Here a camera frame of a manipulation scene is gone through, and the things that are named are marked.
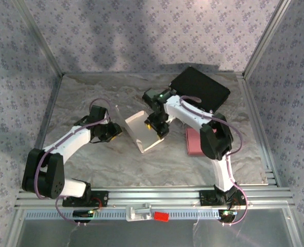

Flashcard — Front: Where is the plain white paper box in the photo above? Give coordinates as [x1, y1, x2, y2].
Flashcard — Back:
[115, 104, 165, 154]

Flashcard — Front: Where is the pink and white paper box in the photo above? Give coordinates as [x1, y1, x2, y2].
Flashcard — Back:
[185, 128, 204, 157]

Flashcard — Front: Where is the black hard case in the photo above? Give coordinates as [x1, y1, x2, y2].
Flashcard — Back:
[170, 66, 231, 113]

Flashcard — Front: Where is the red plastic block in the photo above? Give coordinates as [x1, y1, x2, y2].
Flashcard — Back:
[154, 211, 170, 222]

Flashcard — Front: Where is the grey metal sheet panel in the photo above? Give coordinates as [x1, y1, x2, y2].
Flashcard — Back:
[10, 208, 301, 247]

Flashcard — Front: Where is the aluminium table edge rail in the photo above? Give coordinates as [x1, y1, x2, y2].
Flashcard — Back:
[22, 74, 64, 190]
[235, 73, 280, 187]

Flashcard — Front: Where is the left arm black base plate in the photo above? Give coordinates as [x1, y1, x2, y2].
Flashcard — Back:
[62, 190, 109, 207]

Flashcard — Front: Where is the wide aluminium frame rail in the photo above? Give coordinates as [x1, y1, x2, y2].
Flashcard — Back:
[14, 187, 296, 209]

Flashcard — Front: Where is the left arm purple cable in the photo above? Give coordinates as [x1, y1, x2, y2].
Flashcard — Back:
[34, 98, 116, 227]

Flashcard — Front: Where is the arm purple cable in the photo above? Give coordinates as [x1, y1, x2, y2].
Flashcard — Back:
[34, 98, 116, 227]
[180, 95, 248, 227]

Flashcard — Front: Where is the slotted grey cable duct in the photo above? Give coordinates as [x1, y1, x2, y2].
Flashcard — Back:
[25, 208, 227, 221]

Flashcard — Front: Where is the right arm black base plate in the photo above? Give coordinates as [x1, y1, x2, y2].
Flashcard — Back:
[199, 189, 247, 206]

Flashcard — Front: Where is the white plastic bracket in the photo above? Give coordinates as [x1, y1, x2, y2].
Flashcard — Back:
[125, 203, 153, 222]

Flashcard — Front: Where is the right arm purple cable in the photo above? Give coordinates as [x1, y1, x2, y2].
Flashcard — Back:
[180, 95, 248, 227]

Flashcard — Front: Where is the aluminium frame post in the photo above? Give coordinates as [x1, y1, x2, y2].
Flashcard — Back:
[14, 0, 65, 77]
[243, 0, 294, 78]

